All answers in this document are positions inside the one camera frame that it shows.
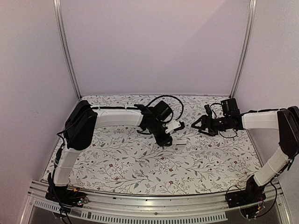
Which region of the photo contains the white remote control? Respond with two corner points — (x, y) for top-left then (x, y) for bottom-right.
(172, 138), (187, 145)

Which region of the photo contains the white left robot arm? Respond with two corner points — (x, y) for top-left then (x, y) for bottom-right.
(48, 100), (173, 203)

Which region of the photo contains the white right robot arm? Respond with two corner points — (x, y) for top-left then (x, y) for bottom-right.
(191, 98), (299, 203)

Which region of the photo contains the floral patterned table mat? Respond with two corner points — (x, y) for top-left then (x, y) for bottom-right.
(68, 96), (261, 195)

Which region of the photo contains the left black camera cable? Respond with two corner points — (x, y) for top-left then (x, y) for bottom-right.
(148, 94), (185, 121)

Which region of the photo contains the black camera cable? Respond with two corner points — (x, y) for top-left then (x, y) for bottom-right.
(148, 94), (185, 121)
(210, 102), (224, 117)

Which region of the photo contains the right black camera cable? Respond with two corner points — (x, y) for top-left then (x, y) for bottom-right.
(210, 102), (224, 117)

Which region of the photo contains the front aluminium rail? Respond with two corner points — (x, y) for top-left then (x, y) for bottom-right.
(20, 181), (292, 224)

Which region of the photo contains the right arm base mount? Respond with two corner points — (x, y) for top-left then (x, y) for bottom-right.
(225, 176), (266, 219)

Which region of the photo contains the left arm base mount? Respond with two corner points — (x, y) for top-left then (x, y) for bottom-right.
(45, 173), (89, 211)

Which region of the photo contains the right aluminium frame post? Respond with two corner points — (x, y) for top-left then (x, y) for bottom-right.
(229, 0), (257, 98)

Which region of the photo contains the aluminium frame post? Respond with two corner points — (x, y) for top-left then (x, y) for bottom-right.
(229, 0), (257, 98)
(53, 0), (82, 99)

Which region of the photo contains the left aluminium frame post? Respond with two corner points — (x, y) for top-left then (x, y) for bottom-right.
(53, 0), (82, 99)

